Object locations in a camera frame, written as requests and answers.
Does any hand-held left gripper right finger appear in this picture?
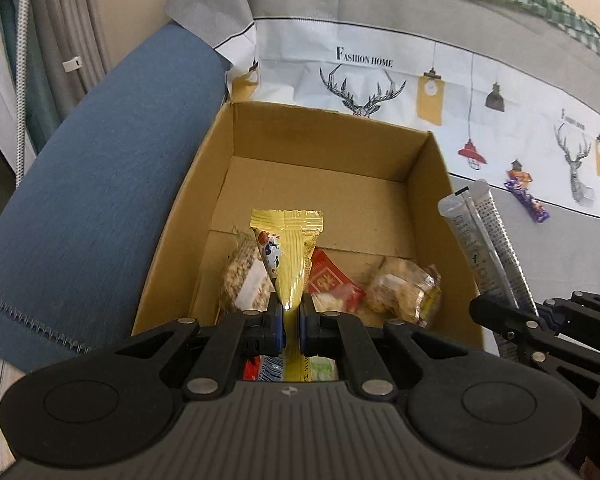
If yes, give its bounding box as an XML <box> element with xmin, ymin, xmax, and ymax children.
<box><xmin>298</xmin><ymin>292</ymin><xmax>496</xmax><ymax>402</ymax></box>

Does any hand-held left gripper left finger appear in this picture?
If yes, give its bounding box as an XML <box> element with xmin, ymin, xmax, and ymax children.
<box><xmin>87</xmin><ymin>292</ymin><xmax>287</xmax><ymax>402</ymax></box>

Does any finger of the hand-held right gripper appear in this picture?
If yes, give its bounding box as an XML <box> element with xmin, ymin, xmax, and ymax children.
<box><xmin>469</xmin><ymin>296</ymin><xmax>600</xmax><ymax>401</ymax></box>
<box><xmin>539</xmin><ymin>291</ymin><xmax>600</xmax><ymax>356</ymax></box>

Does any small red packet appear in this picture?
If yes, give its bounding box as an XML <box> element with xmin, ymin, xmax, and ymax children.
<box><xmin>305</xmin><ymin>247</ymin><xmax>367</xmax><ymax>313</ymax></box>

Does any clear-wrapped granola bar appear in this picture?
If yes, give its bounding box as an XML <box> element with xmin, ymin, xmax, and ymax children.
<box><xmin>221</xmin><ymin>232</ymin><xmax>278</xmax><ymax>313</ymax></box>

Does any yellow snack packet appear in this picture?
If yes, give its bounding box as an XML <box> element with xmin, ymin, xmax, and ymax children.
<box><xmin>250</xmin><ymin>208</ymin><xmax>325</xmax><ymax>383</ymax></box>

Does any cardboard box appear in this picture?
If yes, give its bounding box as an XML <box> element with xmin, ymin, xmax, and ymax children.
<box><xmin>132</xmin><ymin>101</ymin><xmax>485</xmax><ymax>361</ymax></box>

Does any white nougat packet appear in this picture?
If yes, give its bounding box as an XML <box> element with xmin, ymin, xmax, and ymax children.
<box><xmin>312</xmin><ymin>292</ymin><xmax>341</xmax><ymax>313</ymax></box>

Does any long red snack packet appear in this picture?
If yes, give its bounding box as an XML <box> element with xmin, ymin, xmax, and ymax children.
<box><xmin>242</xmin><ymin>354</ymin><xmax>285</xmax><ymax>382</ymax></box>

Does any green white snack packet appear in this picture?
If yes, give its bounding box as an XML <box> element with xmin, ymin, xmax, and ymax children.
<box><xmin>310</xmin><ymin>357</ymin><xmax>338</xmax><ymax>381</ymax></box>

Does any clear bag of cookies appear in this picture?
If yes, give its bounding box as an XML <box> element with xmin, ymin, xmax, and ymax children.
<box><xmin>362</xmin><ymin>256</ymin><xmax>442</xmax><ymax>330</ymax></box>

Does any purple candy wrapper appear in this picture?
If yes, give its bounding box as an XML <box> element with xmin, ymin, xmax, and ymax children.
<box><xmin>505</xmin><ymin>167</ymin><xmax>552</xmax><ymax>224</ymax></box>

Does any blue fabric cushion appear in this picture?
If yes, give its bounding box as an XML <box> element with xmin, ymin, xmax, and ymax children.
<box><xmin>0</xmin><ymin>22</ymin><xmax>233</xmax><ymax>376</ymax></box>

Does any green checkered cloth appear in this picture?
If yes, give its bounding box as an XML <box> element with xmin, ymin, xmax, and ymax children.
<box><xmin>375</xmin><ymin>0</ymin><xmax>600</xmax><ymax>68</ymax></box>

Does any grey white printed sheet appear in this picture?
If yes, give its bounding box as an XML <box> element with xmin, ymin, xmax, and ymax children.
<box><xmin>165</xmin><ymin>0</ymin><xmax>600</xmax><ymax>361</ymax></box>

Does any teal curtain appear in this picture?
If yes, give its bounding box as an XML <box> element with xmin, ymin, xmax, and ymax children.
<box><xmin>0</xmin><ymin>0</ymin><xmax>61</xmax><ymax>146</ymax></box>

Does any grey curtain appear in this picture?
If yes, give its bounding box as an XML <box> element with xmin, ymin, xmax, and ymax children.
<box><xmin>30</xmin><ymin>0</ymin><xmax>111</xmax><ymax>126</ymax></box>

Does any braided steamer hose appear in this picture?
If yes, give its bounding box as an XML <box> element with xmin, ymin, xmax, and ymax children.
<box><xmin>14</xmin><ymin>0</ymin><xmax>31</xmax><ymax>188</ymax></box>

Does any white window frame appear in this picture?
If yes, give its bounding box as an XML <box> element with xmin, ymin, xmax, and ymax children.
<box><xmin>0</xmin><ymin>0</ymin><xmax>36</xmax><ymax>171</ymax></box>

